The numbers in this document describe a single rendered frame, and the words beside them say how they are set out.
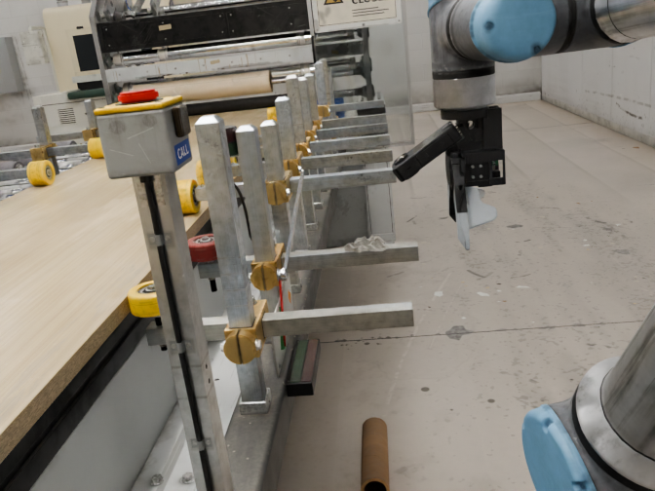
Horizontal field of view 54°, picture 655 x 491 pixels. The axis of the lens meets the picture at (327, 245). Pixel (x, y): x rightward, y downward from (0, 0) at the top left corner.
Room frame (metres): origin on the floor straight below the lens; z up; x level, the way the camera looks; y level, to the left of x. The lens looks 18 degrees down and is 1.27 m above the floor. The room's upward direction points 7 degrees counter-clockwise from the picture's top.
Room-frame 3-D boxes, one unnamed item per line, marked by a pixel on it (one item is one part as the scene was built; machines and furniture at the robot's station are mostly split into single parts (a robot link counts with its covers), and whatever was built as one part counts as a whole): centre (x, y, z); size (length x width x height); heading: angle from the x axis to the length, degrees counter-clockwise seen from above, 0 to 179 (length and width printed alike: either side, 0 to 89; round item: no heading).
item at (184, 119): (0.67, 0.13, 1.20); 0.03 x 0.01 x 0.03; 174
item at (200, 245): (1.23, 0.24, 0.85); 0.08 x 0.08 x 0.11
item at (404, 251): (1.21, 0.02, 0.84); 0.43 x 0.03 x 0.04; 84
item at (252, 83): (3.83, 0.40, 1.05); 1.43 x 0.12 x 0.12; 84
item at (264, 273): (1.21, 0.12, 0.85); 0.13 x 0.06 x 0.05; 174
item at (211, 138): (0.93, 0.15, 0.93); 0.03 x 0.03 x 0.48; 84
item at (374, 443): (1.66, -0.07, 0.04); 0.30 x 0.08 x 0.08; 174
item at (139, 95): (0.67, 0.17, 1.22); 0.04 x 0.04 x 0.02
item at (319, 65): (2.92, -0.05, 0.92); 0.03 x 0.03 x 0.48; 84
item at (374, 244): (1.20, -0.08, 0.87); 0.09 x 0.07 x 0.02; 84
